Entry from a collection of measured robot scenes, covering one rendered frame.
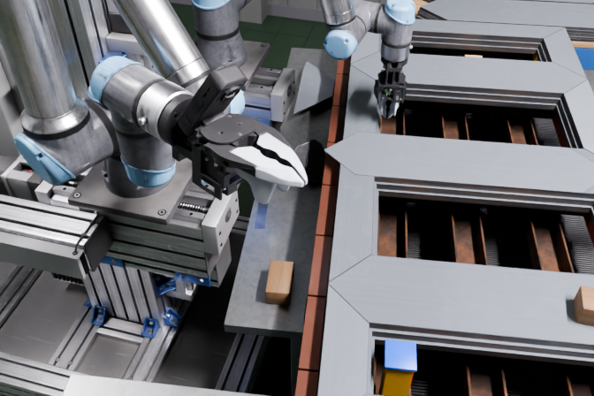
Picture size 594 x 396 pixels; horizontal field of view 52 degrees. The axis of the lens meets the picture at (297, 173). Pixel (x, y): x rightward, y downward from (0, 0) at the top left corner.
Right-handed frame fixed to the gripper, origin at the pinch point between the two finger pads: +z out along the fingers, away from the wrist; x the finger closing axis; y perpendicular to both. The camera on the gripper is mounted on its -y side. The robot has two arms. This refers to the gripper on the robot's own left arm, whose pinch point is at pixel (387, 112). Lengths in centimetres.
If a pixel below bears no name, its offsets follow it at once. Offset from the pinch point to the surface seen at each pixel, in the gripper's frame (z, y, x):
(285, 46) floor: 88, -184, -55
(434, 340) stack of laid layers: 4, 72, 11
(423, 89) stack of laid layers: 2.6, -17.2, 11.4
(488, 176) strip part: 0.8, 23.6, 26.1
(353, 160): 0.7, 21.5, -8.7
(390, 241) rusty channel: 19.6, 32.0, 3.0
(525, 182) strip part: 0.8, 24.8, 35.2
